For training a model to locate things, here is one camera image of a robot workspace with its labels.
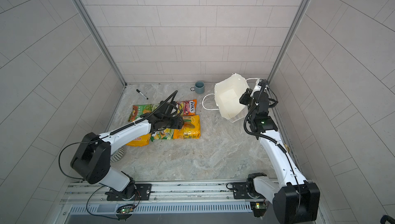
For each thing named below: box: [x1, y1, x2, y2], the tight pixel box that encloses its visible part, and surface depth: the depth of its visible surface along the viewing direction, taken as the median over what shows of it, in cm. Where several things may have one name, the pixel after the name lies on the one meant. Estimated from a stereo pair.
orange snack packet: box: [173, 115, 202, 140], surface depth 88 cm
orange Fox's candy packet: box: [175, 99, 197, 117], surface depth 101 cm
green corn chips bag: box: [127, 103, 160, 122], surface depth 101 cm
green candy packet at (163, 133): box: [150, 127, 174, 142], surface depth 88 cm
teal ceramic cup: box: [194, 80, 206, 95], surface depth 111 cm
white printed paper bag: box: [214, 73, 250, 123], surface depth 97 cm
